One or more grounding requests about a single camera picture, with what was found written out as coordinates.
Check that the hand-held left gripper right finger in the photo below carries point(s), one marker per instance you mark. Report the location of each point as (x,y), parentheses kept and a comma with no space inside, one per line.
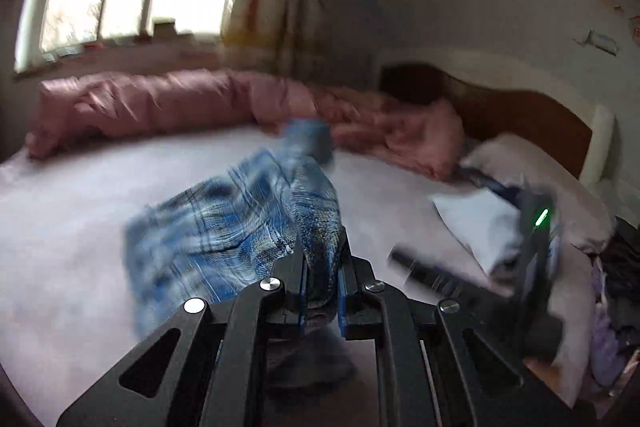
(341,307)

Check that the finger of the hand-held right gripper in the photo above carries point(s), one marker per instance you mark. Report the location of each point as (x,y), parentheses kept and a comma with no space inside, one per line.
(425,272)

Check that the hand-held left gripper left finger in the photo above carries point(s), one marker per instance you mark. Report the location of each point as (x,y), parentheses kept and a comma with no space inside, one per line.
(301,307)

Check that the blue plaid shirt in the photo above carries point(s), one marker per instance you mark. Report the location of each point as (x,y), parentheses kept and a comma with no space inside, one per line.
(225,217)

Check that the pile of clothes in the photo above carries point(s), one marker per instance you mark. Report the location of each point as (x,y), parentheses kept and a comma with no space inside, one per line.
(610,337)

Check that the white folded garment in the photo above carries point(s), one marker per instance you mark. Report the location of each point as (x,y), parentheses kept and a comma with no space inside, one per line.
(475,217)

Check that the pink pillow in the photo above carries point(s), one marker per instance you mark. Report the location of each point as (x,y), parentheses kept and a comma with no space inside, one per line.
(550,167)

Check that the wooden bed headboard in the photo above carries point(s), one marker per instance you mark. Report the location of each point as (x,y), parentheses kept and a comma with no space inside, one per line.
(525,117)

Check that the pink duvet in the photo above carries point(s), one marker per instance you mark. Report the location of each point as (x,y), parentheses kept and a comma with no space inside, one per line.
(175,102)

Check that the bed with pink sheet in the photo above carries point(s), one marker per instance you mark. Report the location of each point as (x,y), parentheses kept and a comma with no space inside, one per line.
(75,217)

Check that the box on windowsill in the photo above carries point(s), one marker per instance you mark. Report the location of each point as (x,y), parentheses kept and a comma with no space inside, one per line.
(165,27)

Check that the white wall sticker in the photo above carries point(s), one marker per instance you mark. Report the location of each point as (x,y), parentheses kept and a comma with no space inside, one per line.
(600,42)

